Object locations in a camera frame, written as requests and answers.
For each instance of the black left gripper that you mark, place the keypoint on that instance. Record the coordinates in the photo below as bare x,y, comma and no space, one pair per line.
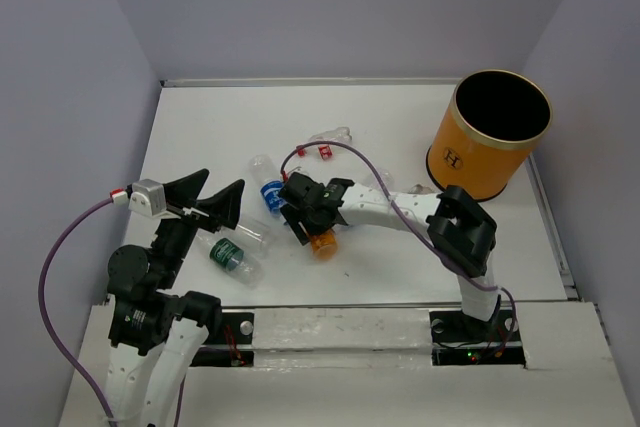
224,205

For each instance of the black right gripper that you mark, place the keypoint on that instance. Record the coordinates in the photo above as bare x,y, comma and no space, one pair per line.
293,216

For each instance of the orange plastic pill bottle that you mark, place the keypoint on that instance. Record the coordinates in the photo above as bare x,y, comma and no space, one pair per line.
324,246

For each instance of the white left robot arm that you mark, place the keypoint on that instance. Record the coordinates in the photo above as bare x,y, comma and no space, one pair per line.
155,335

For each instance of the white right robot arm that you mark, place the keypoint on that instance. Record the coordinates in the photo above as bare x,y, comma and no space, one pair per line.
452,225

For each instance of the orange cylindrical bin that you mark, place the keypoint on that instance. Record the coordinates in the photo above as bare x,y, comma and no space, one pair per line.
494,120

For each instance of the clear plastic bottle no label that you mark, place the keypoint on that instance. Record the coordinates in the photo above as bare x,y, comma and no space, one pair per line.
254,235

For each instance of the green label plastic bottle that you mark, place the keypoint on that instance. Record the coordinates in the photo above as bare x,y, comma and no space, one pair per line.
230,258

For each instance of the red cap small bottle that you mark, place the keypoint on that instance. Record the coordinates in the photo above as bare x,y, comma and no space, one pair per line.
325,151

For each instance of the silver bolt left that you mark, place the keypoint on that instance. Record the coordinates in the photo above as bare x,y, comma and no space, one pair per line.
246,328

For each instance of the silver bolt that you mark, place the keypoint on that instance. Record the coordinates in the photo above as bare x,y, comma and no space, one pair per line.
437,326
246,328

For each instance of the silver bolt right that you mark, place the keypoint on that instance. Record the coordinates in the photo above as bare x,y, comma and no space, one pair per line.
437,326

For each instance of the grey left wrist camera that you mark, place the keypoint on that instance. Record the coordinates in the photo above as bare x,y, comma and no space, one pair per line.
144,197

